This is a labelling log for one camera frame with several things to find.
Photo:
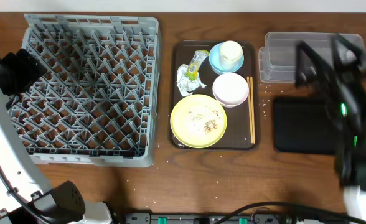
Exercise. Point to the left wooden chopstick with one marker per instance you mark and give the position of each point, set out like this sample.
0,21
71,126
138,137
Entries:
250,109

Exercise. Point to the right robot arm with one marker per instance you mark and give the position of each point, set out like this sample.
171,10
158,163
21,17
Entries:
350,164

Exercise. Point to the green yellow snack wrapper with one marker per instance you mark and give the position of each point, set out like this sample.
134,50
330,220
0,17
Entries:
195,64

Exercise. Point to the black plastic tray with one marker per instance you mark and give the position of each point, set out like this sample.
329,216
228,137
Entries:
301,125

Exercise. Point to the dark brown serving tray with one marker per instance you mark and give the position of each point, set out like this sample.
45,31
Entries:
237,135

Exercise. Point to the yellow plate with leftovers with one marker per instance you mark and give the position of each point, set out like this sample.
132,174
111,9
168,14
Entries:
198,121

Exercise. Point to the light blue saucer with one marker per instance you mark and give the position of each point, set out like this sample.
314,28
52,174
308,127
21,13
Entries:
214,59

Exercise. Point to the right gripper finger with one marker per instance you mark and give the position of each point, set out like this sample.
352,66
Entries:
313,70
347,65

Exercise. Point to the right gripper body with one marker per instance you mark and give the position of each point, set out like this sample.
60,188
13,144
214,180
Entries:
331,78

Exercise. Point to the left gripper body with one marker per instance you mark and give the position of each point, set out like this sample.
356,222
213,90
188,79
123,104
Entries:
27,66

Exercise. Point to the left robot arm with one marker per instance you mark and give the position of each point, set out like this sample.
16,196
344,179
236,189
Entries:
26,195

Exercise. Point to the pink bowl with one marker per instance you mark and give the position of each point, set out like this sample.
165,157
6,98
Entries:
230,89

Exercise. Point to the white paper napkin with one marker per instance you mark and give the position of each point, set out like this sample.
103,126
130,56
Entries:
185,85

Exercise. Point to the clear plastic waste bin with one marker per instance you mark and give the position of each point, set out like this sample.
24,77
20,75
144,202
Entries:
277,59

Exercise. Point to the right wooden chopstick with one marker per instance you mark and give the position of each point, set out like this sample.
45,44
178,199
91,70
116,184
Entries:
252,111

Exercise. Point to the wooden chopstick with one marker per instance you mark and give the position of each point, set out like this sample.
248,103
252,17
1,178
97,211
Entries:
250,109

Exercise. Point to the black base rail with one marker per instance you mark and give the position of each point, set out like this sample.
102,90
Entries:
255,218

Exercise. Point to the grey plastic dishwasher rack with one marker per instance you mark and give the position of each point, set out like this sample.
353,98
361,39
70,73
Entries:
97,102

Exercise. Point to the white cup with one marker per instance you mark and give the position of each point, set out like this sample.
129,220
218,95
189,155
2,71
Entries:
230,53

